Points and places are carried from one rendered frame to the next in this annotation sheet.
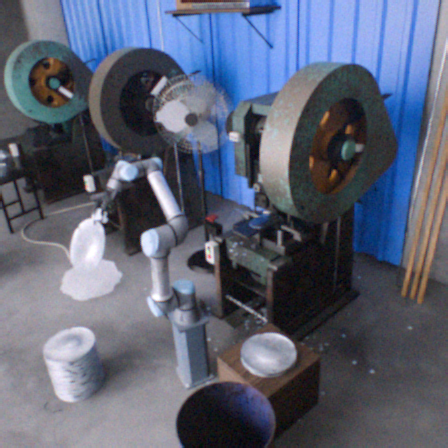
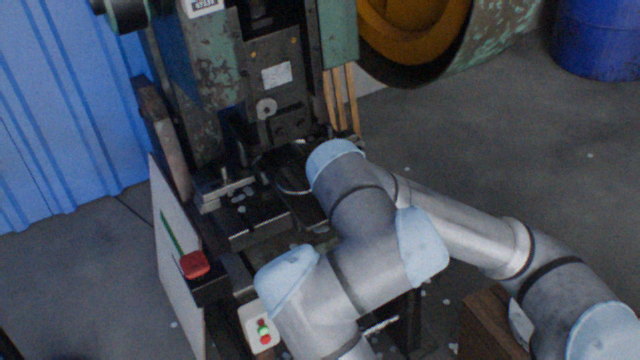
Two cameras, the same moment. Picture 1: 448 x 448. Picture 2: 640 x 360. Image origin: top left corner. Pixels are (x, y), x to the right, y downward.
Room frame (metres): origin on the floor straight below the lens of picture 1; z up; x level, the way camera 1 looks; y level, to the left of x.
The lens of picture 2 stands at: (2.07, 0.88, 1.77)
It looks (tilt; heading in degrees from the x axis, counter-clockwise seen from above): 40 degrees down; 288
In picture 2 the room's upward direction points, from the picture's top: 8 degrees counter-clockwise
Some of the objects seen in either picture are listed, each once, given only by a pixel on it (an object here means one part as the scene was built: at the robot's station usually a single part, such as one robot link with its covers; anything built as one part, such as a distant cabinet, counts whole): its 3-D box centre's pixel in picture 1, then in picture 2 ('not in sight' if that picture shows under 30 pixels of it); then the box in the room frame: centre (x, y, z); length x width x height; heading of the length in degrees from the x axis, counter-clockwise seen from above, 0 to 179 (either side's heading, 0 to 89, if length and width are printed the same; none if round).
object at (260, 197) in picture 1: (267, 181); (271, 77); (2.52, -0.28, 1.04); 0.17 x 0.15 x 0.30; 131
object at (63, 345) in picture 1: (69, 344); not in sight; (2.01, 0.95, 0.31); 0.29 x 0.29 x 0.01
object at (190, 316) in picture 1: (187, 309); not in sight; (2.01, 0.24, 0.50); 0.15 x 0.15 x 0.10
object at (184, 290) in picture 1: (183, 293); not in sight; (2.01, 0.25, 0.62); 0.13 x 0.12 x 0.14; 121
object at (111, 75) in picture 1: (161, 140); not in sight; (4.10, 0.54, 0.87); 1.53 x 0.99 x 1.74; 129
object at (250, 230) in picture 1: (254, 234); (310, 206); (2.44, -0.18, 0.72); 0.25 x 0.14 x 0.14; 131
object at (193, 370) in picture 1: (191, 346); not in sight; (2.01, 0.24, 0.23); 0.19 x 0.19 x 0.45; 25
